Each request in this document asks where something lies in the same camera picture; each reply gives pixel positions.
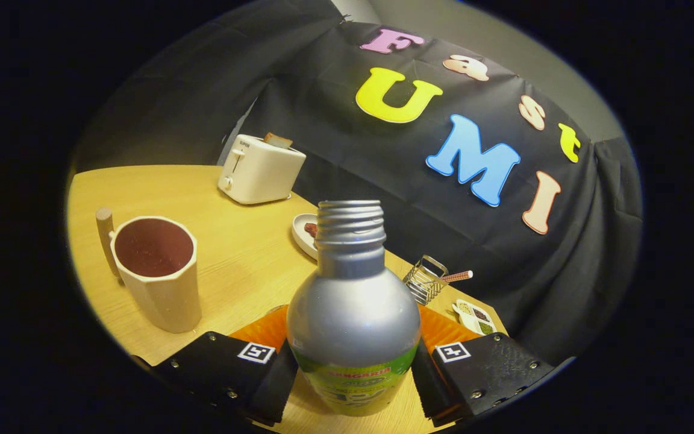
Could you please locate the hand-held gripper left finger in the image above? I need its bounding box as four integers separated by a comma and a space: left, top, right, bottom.
133, 304, 299, 427

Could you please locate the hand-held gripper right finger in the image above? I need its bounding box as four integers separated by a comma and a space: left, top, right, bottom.
410, 304, 564, 427

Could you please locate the silver bottle with green label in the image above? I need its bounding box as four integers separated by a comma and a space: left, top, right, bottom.
286, 200, 423, 418

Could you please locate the beige cup with wooden handle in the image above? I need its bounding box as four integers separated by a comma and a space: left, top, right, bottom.
95, 207, 203, 334

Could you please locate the white divided dish of beans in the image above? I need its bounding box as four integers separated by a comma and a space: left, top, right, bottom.
451, 299, 497, 337

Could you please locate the wooden table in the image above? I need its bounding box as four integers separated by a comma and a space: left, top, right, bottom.
67, 164, 509, 434

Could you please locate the white round plate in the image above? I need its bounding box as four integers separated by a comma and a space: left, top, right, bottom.
292, 213, 320, 261

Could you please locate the black backdrop cloth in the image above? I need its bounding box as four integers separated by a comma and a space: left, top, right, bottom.
73, 0, 644, 365

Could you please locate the white toaster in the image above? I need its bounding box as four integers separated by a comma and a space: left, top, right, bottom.
217, 134, 307, 206

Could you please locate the wire mesh holder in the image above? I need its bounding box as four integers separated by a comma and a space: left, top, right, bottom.
402, 255, 449, 306

